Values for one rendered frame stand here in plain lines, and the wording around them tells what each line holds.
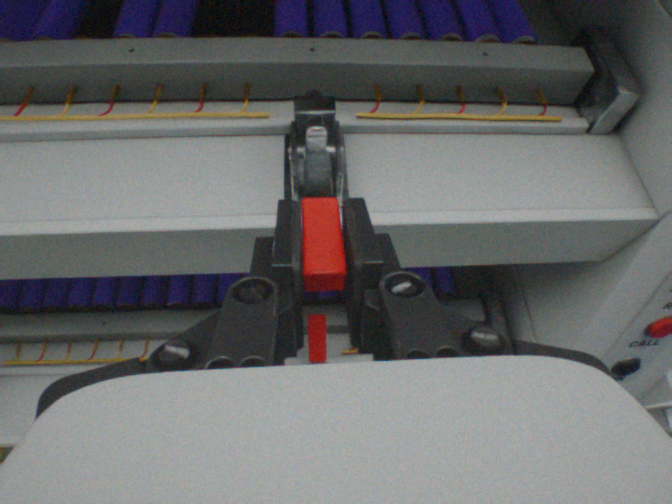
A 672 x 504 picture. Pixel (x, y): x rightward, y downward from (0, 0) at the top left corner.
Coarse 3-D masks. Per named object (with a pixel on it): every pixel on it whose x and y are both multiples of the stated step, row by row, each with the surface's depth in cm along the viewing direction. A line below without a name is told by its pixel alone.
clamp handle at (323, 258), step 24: (312, 144) 16; (312, 168) 15; (312, 192) 14; (312, 216) 13; (336, 216) 13; (312, 240) 12; (336, 240) 12; (312, 264) 11; (336, 264) 11; (312, 288) 11; (336, 288) 11
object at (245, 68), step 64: (0, 64) 17; (64, 64) 18; (128, 64) 18; (192, 64) 18; (256, 64) 18; (320, 64) 18; (384, 64) 18; (448, 64) 19; (512, 64) 19; (576, 64) 19
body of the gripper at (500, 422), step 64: (128, 384) 6; (192, 384) 6; (256, 384) 6; (320, 384) 6; (384, 384) 6; (448, 384) 6; (512, 384) 6; (576, 384) 6; (64, 448) 5; (128, 448) 5; (192, 448) 5; (256, 448) 5; (320, 448) 5; (384, 448) 5; (448, 448) 5; (512, 448) 5; (576, 448) 5; (640, 448) 5
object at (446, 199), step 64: (576, 0) 23; (640, 0) 18; (640, 64) 19; (640, 128) 19; (0, 192) 17; (64, 192) 17; (128, 192) 17; (192, 192) 18; (256, 192) 18; (384, 192) 18; (448, 192) 18; (512, 192) 18; (576, 192) 19; (640, 192) 19; (0, 256) 18; (64, 256) 18; (128, 256) 19; (192, 256) 19; (448, 256) 20; (512, 256) 21; (576, 256) 21
